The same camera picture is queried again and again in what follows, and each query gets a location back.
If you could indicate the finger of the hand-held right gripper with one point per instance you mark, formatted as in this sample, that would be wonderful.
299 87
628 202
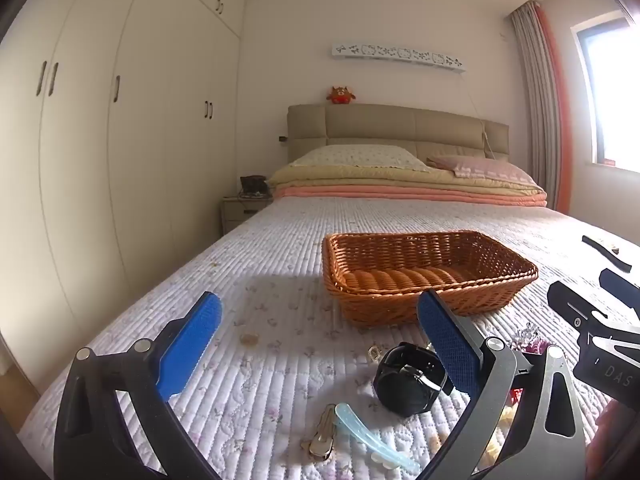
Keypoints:
605 252
570 300

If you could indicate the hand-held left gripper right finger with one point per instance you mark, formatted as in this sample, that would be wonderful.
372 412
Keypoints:
447 345

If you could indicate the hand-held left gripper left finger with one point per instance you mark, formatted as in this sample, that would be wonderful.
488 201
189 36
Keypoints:
192 340

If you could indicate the black wristwatch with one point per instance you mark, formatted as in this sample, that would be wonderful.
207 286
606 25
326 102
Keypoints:
405 380

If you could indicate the brown wicker basket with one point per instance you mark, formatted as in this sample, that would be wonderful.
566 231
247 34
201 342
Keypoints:
450 260

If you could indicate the light blue hair clip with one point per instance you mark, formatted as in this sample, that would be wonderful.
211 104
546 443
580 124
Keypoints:
357 430

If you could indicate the gold hair clip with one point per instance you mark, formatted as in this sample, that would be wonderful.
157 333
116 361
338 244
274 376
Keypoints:
322 440

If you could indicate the person's right hand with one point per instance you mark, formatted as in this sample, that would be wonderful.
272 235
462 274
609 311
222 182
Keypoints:
620 430

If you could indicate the white quilted bedspread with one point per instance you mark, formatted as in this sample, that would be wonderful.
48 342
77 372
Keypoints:
275 260

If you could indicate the beige nightstand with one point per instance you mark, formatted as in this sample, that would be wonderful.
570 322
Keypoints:
240 212

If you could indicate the pink pillow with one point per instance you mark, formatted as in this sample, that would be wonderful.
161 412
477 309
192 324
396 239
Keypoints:
480 167

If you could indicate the grey and orange curtain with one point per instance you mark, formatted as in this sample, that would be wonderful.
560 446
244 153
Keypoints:
540 110

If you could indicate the window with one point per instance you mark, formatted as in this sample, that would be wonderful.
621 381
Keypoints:
615 95

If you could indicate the folded pink blanket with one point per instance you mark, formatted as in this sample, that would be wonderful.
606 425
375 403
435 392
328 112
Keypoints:
400 193

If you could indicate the dark bag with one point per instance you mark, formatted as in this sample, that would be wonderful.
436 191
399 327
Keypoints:
254 185

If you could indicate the white wardrobe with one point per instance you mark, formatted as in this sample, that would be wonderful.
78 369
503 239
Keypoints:
150 160

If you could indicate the folded yellow blanket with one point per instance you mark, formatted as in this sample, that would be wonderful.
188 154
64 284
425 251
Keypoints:
350 177

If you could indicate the floral white pillow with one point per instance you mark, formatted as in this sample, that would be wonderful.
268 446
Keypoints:
350 156

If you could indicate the beige padded headboard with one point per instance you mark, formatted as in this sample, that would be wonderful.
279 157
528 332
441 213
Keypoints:
375 125

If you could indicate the orange plush toy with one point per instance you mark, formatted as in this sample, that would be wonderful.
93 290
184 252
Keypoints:
341 95

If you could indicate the white patterned wall shelf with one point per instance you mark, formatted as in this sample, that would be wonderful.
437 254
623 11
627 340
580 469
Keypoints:
400 56

